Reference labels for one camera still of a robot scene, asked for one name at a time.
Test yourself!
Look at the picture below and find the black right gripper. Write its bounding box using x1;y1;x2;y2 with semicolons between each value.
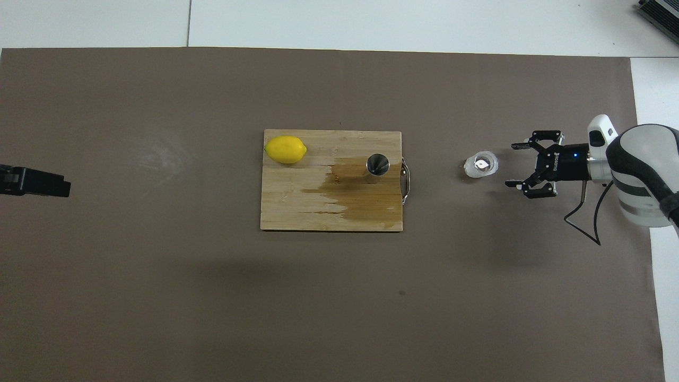
505;130;589;199

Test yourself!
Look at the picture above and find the small clear plastic cup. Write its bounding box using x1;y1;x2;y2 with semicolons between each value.
463;151;499;179

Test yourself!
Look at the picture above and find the steel double jigger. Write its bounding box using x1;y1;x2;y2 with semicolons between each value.
365;153;391;185

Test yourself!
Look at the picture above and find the brown paper table mat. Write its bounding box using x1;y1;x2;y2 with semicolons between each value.
0;47;666;382

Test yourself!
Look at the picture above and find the dark ribbed metal device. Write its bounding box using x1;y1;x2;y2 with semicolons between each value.
638;0;679;44

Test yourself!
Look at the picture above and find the yellow lemon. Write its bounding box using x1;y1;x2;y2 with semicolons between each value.
265;136;308;164

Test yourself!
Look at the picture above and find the wooden cutting board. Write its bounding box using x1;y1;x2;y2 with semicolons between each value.
260;129;404;232

